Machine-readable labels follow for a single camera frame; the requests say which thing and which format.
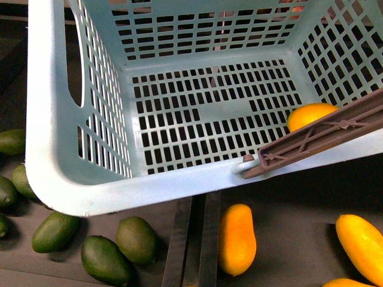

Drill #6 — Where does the light blue plastic basket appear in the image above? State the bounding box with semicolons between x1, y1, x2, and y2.
26;1;382;216

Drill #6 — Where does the brown plastic basket handle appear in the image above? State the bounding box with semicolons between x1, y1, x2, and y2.
241;88;382;179

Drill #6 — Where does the dark avocado left edge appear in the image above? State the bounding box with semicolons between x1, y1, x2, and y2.
0;214;10;239

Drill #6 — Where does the dark green avocado bottom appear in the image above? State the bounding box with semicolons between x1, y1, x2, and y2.
81;236;133;286

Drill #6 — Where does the dark avocado far left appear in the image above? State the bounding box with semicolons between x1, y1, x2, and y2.
0;176;19;209

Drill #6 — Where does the black shelf divider strip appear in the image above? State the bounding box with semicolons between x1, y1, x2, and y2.
162;191;221;286

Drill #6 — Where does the yellow mango on shelf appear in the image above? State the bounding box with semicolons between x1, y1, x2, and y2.
218;204;257;276

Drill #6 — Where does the green avocado upper left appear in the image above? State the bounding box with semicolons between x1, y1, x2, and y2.
1;129;26;155

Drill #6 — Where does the green avocado centre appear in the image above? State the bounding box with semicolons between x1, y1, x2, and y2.
116;216;158;266

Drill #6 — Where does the yellow mango bottom edge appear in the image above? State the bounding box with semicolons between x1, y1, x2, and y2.
322;278;374;287

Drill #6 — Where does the green avocado under basket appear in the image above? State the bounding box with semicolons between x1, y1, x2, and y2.
11;164;38;200

